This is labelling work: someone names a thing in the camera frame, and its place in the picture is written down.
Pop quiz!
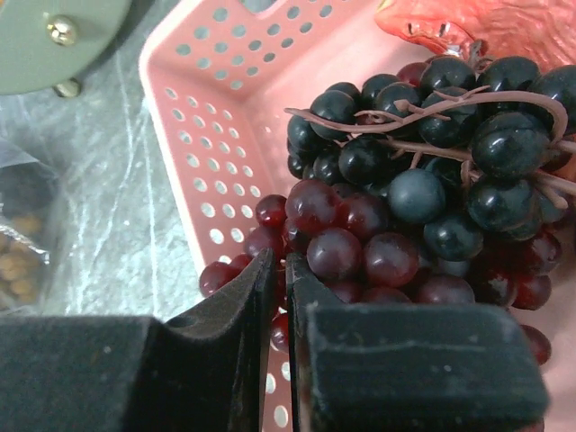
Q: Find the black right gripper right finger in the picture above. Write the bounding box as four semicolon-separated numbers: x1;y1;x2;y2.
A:
286;254;549;431

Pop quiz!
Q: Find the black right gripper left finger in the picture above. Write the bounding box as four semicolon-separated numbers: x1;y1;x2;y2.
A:
1;250;277;431

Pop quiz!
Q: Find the fake purple grape bunch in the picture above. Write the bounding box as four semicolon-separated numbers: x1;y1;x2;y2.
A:
197;60;563;365

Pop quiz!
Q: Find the blue zip top bag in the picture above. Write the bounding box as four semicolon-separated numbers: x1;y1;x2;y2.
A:
1;139;59;315

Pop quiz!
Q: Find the pink perforated plastic basket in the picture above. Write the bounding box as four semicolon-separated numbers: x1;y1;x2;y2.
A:
138;0;576;432

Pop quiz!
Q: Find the fake watermelon slice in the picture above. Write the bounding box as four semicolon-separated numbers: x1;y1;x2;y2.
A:
374;0;575;73

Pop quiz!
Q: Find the fake dark blue grape bunch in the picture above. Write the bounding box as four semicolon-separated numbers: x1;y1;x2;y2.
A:
287;55;575;209

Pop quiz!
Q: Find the fake brown longan bunch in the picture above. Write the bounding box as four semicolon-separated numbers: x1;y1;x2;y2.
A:
1;214;49;311

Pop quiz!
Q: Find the round mini drawer cabinet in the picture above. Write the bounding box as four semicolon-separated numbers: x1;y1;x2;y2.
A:
1;0;131;95

